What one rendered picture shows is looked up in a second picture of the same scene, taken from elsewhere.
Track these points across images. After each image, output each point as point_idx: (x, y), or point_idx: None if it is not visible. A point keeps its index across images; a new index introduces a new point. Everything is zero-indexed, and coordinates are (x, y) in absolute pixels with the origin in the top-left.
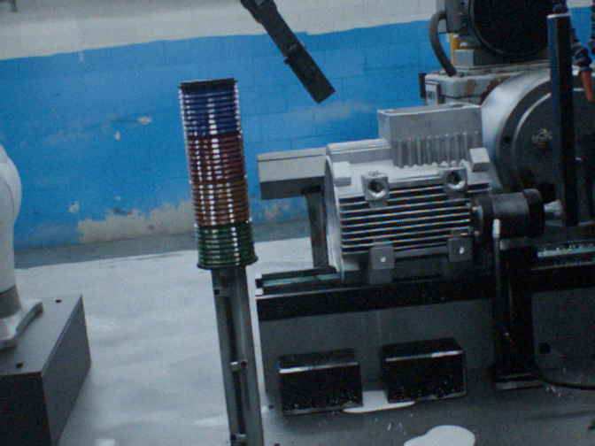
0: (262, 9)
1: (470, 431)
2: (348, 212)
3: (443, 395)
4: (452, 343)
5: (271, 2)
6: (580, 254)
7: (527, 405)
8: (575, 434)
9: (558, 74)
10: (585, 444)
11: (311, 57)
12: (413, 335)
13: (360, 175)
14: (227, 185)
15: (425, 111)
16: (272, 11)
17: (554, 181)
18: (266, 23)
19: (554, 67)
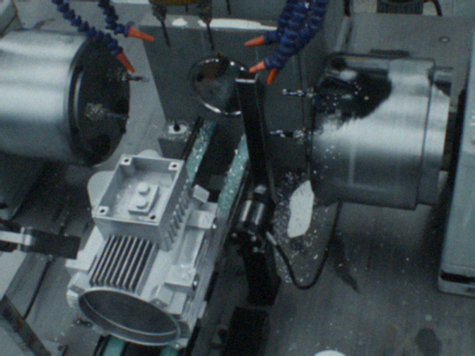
0: (38, 244)
1: (326, 350)
2: (188, 316)
3: (267, 342)
4: (249, 312)
5: (40, 231)
6: (194, 179)
7: (305, 303)
8: (358, 299)
9: (260, 117)
10: (375, 301)
11: (59, 233)
12: (208, 327)
13: (168, 283)
14: None
15: (112, 184)
16: (44, 236)
17: (253, 175)
18: (46, 251)
19: (254, 113)
